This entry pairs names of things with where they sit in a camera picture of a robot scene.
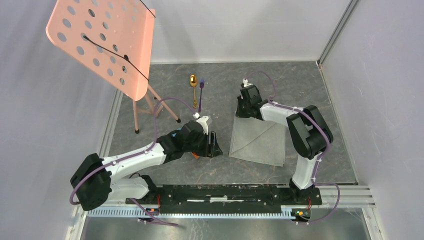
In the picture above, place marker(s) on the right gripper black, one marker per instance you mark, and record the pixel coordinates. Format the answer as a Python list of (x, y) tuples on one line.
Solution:
[(239, 112)]

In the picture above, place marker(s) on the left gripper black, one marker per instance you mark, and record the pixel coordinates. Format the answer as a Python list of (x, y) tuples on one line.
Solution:
[(211, 150)]

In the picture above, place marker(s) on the grey cloth napkin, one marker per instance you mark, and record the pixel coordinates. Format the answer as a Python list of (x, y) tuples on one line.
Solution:
[(258, 141)]

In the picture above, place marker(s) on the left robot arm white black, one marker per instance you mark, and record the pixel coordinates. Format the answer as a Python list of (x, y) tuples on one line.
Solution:
[(98, 180)]

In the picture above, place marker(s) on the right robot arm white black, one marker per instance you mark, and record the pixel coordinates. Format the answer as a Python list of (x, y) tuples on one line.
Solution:
[(309, 132)]

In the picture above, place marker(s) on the colourful toy block pile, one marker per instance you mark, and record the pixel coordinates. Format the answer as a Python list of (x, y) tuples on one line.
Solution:
[(185, 143)]

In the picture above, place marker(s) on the purple fork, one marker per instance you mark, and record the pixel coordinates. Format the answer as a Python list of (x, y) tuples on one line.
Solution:
[(201, 86)]

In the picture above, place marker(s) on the gold spoon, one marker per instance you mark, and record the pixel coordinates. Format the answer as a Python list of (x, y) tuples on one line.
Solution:
[(193, 80)]

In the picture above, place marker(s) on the pink perforated music stand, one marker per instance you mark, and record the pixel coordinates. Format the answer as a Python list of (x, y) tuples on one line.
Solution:
[(112, 38)]

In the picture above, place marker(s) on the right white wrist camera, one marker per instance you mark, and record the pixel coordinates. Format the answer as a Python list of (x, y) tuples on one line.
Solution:
[(245, 83)]

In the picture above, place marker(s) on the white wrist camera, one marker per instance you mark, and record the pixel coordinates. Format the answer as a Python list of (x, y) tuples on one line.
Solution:
[(245, 83), (204, 121)]

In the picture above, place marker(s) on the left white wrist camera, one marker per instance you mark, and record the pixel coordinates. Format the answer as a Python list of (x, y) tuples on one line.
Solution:
[(204, 121)]

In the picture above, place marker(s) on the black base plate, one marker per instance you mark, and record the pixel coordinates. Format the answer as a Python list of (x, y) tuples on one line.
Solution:
[(225, 199)]

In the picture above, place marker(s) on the aluminium frame rail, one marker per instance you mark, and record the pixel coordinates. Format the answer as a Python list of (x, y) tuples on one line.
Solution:
[(344, 197)]

